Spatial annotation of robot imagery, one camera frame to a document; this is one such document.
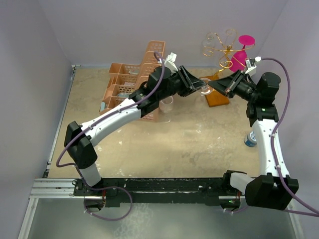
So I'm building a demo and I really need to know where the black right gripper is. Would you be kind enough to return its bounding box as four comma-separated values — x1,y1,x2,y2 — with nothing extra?
208,69,260,102

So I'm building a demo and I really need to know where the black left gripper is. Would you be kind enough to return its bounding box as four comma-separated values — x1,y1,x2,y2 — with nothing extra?
158,66,206,101

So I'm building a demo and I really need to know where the clear wine glass back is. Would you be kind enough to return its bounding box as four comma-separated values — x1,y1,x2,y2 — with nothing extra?
197,77,213,103

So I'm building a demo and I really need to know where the clear round wine glass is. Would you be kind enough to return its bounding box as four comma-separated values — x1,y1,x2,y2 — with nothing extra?
159,99,173,123

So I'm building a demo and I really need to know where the clear flute wine glass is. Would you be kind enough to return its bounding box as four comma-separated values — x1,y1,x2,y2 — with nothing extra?
163,96,173,104

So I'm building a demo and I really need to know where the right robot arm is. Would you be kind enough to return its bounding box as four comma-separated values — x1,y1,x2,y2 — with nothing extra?
208,70,299,211

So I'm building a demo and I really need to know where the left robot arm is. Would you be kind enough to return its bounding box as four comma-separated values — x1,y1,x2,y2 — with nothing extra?
64,66,207,195

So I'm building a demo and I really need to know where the wooden rack base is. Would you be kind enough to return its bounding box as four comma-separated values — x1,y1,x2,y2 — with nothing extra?
201,74,230,107

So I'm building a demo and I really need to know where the pink wine glass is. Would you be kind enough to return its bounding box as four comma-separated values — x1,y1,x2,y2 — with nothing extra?
230,35,255,72

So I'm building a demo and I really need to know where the clear wine glass far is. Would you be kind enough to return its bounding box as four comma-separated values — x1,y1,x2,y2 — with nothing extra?
202,32,215,48

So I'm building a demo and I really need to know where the blue white small jar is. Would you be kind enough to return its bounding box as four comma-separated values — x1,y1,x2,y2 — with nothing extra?
244,131,257,147

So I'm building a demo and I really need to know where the peach plastic file organizer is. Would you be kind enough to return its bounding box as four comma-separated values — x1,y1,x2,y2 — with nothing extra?
99,40,165,115

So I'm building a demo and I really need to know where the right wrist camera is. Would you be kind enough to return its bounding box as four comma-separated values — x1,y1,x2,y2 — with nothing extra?
245,56,262,76

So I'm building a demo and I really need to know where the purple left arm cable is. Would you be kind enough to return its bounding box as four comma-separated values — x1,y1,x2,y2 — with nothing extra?
55,51,165,190

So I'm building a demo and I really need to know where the gold wire wine glass rack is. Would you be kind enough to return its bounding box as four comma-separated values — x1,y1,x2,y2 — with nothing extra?
202,29,248,77

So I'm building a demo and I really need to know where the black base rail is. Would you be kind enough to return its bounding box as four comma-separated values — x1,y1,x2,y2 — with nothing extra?
72,178,244,210

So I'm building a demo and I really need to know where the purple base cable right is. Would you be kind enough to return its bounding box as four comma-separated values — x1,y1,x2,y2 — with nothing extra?
223,203,250,215

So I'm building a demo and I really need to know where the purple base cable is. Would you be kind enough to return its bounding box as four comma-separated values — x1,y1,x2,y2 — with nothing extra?
83,187,133,221
223,203,250,215

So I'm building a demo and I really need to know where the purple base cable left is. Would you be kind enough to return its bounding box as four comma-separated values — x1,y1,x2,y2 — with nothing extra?
83,187,133,221

